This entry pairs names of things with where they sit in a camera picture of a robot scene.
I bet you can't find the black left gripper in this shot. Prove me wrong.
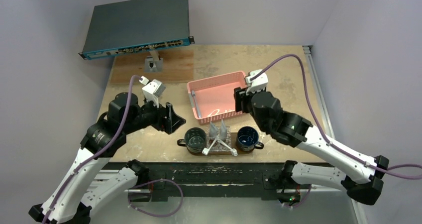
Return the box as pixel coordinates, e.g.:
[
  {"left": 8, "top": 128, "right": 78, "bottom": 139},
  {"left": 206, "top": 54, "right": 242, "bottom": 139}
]
[{"left": 124, "top": 94, "right": 186, "bottom": 133}]

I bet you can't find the dark grey mug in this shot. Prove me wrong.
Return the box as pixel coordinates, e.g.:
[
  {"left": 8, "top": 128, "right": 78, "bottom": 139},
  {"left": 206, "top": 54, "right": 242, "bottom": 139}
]
[{"left": 177, "top": 127, "right": 207, "bottom": 154}]

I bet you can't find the pink plastic basket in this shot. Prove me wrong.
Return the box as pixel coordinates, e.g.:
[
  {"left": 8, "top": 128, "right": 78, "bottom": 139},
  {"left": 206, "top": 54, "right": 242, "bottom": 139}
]
[{"left": 187, "top": 71, "right": 246, "bottom": 125}]

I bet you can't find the dark blue mug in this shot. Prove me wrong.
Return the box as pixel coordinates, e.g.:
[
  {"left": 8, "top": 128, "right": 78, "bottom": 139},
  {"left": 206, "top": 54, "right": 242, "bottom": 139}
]
[{"left": 236, "top": 126, "right": 265, "bottom": 152}]

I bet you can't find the clear glass toothbrush holder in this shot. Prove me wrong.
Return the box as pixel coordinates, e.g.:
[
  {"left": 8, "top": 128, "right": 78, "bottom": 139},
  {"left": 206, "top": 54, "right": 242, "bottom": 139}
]
[{"left": 206, "top": 125, "right": 238, "bottom": 156}]

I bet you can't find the oval wooden tray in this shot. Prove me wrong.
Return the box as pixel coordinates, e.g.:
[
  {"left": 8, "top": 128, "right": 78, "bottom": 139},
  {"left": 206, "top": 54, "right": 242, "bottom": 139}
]
[{"left": 208, "top": 132, "right": 257, "bottom": 156}]

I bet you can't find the blue capped toothpaste tube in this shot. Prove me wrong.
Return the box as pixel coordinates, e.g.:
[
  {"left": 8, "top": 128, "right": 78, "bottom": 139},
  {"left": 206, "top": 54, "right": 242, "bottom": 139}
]
[{"left": 219, "top": 119, "right": 228, "bottom": 140}]

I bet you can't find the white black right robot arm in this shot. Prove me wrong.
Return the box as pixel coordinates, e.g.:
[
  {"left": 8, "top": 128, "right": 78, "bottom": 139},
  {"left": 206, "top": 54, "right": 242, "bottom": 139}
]
[{"left": 234, "top": 88, "right": 389, "bottom": 206}]

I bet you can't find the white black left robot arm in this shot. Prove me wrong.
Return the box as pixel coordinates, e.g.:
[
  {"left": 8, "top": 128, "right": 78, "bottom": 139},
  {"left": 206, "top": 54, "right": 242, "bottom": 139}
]
[{"left": 28, "top": 93, "right": 186, "bottom": 224}]

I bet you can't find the grey blue toothbrush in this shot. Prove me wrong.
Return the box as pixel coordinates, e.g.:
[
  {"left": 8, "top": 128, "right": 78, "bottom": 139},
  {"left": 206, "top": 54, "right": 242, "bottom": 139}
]
[{"left": 191, "top": 90, "right": 202, "bottom": 118}]

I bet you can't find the brown wooden board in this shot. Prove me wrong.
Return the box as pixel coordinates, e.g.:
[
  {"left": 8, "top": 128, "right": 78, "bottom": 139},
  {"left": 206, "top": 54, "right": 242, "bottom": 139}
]
[{"left": 109, "top": 48, "right": 194, "bottom": 85}]

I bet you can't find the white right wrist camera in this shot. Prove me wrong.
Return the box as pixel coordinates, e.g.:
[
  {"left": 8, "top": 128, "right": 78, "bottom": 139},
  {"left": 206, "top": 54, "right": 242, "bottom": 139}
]
[{"left": 245, "top": 69, "right": 268, "bottom": 95}]

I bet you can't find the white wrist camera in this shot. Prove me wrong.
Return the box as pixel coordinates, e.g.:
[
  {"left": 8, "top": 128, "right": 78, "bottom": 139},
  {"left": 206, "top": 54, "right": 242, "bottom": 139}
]
[
  {"left": 139, "top": 76, "right": 166, "bottom": 108},
  {"left": 245, "top": 69, "right": 268, "bottom": 95}
]

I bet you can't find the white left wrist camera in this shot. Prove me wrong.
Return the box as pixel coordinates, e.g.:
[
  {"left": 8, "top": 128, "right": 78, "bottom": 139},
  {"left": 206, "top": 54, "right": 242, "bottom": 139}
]
[{"left": 139, "top": 76, "right": 166, "bottom": 108}]

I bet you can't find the grey metal bracket stand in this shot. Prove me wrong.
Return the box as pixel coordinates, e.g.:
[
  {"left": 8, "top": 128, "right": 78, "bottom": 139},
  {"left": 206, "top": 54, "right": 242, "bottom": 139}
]
[{"left": 144, "top": 50, "right": 164, "bottom": 73}]

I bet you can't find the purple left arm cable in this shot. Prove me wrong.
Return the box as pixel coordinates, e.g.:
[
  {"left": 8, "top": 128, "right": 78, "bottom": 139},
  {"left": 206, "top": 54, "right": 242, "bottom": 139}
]
[{"left": 41, "top": 75, "right": 146, "bottom": 224}]

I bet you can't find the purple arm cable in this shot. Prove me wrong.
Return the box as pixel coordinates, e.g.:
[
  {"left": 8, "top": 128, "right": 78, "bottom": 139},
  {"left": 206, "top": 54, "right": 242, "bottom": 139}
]
[
  {"left": 250, "top": 53, "right": 422, "bottom": 180},
  {"left": 41, "top": 75, "right": 146, "bottom": 224}
]

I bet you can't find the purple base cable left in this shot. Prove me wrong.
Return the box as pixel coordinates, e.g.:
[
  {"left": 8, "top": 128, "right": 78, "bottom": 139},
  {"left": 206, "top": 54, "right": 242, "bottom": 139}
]
[{"left": 127, "top": 179, "right": 184, "bottom": 217}]

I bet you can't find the aluminium frame rail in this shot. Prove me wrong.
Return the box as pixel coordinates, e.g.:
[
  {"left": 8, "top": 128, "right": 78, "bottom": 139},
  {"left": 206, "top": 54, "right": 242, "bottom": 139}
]
[{"left": 302, "top": 46, "right": 335, "bottom": 138}]

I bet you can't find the black table front rail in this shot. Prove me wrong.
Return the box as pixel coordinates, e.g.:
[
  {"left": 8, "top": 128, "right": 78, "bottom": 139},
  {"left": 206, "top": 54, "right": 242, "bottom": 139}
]
[{"left": 99, "top": 162, "right": 343, "bottom": 202}]

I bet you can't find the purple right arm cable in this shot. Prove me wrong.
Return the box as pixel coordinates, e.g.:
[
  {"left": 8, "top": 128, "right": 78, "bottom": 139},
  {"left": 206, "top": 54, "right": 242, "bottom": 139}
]
[{"left": 250, "top": 53, "right": 422, "bottom": 180}]

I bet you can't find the grey blue network switch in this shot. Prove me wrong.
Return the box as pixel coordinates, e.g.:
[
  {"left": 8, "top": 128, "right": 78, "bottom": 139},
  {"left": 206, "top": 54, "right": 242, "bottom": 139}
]
[{"left": 79, "top": 0, "right": 195, "bottom": 60}]

